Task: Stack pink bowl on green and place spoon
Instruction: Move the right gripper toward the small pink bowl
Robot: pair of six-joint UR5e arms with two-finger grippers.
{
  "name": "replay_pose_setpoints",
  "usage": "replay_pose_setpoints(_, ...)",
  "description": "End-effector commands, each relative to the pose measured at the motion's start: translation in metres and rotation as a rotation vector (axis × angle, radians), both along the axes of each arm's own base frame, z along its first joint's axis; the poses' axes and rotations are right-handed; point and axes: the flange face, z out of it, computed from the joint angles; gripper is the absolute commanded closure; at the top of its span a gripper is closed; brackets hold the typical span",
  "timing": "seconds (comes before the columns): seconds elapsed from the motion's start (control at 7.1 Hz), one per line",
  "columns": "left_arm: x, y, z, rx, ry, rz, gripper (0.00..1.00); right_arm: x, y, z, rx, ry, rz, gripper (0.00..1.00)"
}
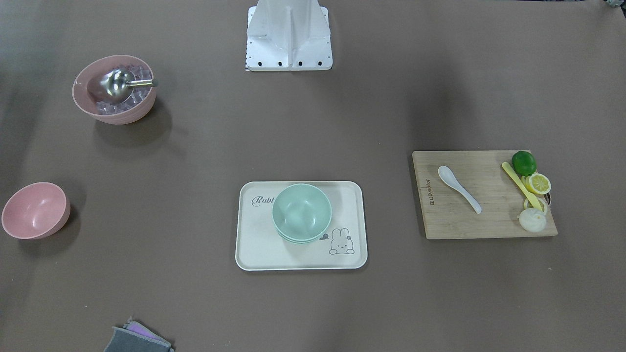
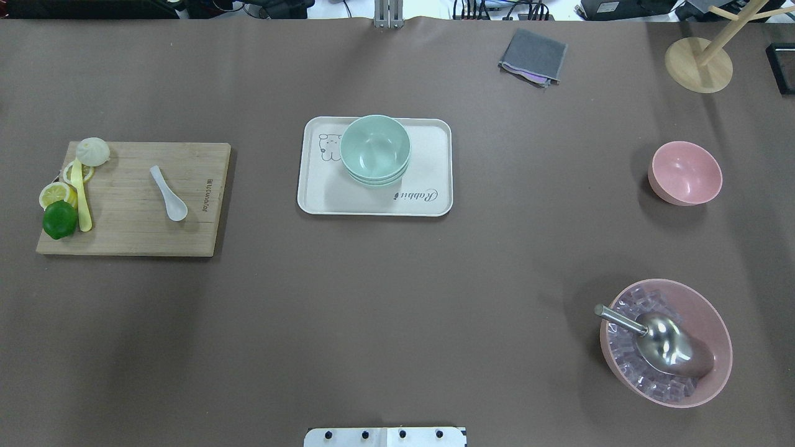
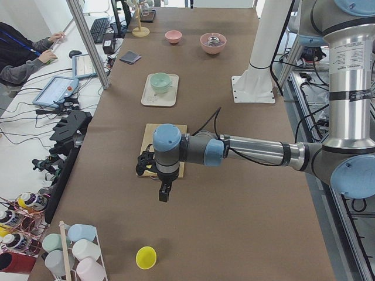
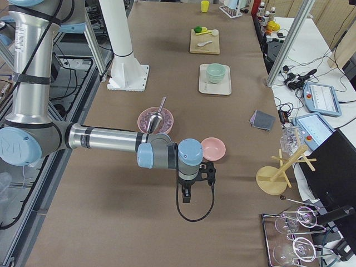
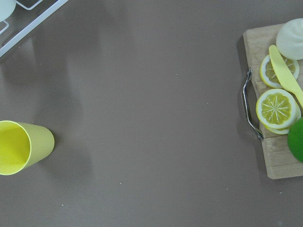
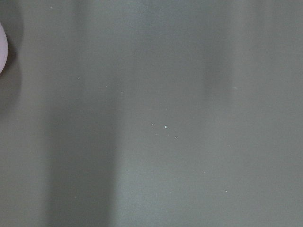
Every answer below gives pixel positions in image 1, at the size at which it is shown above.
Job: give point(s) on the white ceramic spoon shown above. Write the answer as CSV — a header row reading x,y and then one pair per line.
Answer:
x,y
449,178

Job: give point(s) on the small pink bowl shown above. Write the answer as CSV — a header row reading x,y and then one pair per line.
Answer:
x,y
36,211

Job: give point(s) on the green bowl stack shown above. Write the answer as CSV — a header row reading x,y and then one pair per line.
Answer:
x,y
301,213

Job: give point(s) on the large pink ice bowl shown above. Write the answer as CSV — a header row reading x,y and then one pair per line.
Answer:
x,y
136,106

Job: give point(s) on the cream rabbit tray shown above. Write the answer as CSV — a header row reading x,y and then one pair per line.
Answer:
x,y
259,246

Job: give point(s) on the bamboo cutting board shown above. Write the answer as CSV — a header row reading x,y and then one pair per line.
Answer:
x,y
448,215

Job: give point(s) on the green lime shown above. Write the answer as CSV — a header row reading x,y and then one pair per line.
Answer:
x,y
524,163

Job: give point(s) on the metal ice scoop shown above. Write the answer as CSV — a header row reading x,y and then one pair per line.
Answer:
x,y
117,85

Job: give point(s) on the lemon half slice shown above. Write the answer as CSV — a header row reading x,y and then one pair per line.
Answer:
x,y
537,183

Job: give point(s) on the grey folded cloth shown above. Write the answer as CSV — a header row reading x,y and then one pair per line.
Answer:
x,y
133,336

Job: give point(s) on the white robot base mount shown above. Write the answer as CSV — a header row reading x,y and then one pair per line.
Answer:
x,y
288,35

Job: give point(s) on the lemon ring slice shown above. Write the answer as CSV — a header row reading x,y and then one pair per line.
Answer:
x,y
543,205

